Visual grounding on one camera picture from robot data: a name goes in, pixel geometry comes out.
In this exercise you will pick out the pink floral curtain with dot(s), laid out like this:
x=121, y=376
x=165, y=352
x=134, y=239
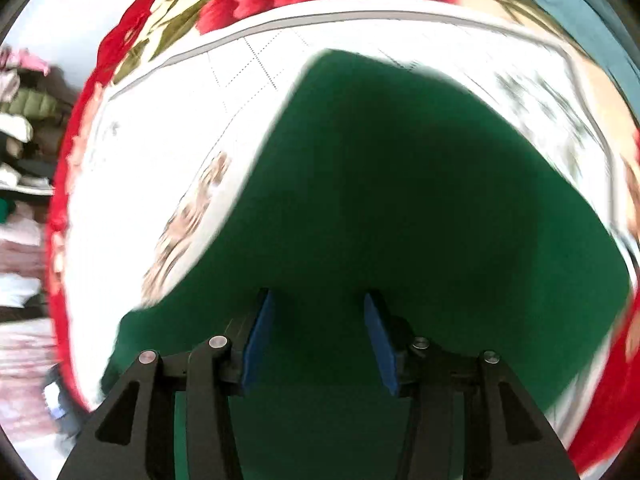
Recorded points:
x=27, y=340

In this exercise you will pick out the green white varsity jacket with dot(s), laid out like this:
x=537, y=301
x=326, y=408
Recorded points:
x=377, y=178

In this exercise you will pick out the clothes rack with garments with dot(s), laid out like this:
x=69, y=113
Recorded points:
x=35, y=108

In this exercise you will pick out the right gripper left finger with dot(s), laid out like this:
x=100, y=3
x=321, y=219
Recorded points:
x=131, y=435

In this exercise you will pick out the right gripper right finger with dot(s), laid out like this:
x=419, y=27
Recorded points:
x=470, y=417

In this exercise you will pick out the red floral blanket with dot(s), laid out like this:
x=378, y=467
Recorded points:
x=150, y=27

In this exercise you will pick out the white patterned mat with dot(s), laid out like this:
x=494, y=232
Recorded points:
x=168, y=149

